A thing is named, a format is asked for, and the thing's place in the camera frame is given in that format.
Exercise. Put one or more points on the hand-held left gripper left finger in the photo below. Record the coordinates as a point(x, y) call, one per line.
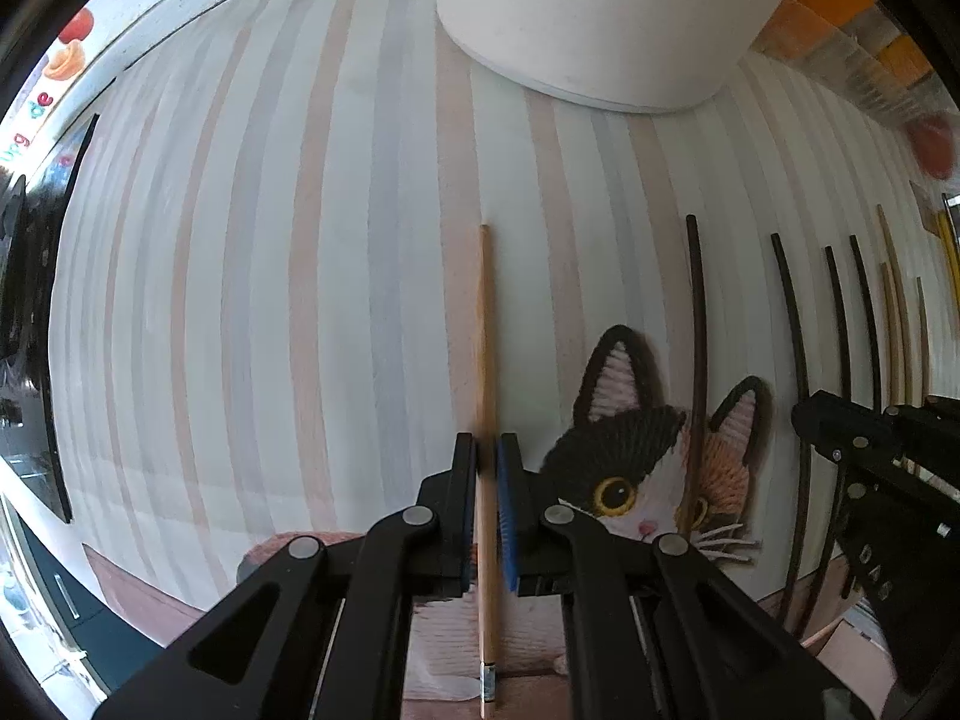
point(450, 525)

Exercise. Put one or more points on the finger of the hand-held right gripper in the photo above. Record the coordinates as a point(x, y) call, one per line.
point(832, 424)

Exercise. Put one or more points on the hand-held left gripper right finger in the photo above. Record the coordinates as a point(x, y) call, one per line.
point(510, 517)

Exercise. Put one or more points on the dark brown chopstick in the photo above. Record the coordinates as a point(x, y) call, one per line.
point(700, 330)

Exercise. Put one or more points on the cream utensil holder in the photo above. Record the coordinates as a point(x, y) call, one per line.
point(600, 15)

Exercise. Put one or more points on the striped cat mat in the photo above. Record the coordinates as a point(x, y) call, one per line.
point(262, 277)

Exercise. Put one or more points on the clear organizer tray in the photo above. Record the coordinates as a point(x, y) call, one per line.
point(862, 60)

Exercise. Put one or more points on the blue cabinet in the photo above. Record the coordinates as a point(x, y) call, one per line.
point(75, 600)

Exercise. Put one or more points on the orange seasoning packets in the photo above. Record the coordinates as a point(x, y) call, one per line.
point(825, 0)

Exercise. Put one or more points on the black gas stove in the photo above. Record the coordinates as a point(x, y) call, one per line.
point(30, 277)

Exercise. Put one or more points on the colourful letter wall sticker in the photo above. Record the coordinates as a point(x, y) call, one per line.
point(39, 114)

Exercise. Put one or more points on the orange ingot wall sticker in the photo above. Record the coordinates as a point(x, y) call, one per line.
point(64, 64)

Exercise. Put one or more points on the red persimmon wall sticker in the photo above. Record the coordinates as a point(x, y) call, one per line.
point(76, 25)

